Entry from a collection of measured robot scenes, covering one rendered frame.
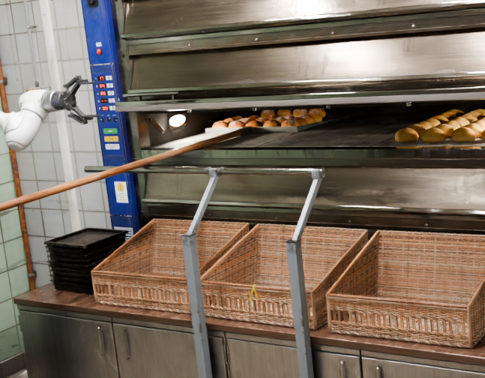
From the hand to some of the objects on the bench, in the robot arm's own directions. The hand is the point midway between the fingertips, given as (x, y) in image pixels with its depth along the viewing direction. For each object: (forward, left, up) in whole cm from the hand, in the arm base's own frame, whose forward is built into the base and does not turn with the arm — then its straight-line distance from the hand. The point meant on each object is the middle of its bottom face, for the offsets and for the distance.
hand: (94, 99), depth 384 cm
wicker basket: (+125, +28, -91) cm, 157 cm away
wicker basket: (+6, +29, -91) cm, 96 cm away
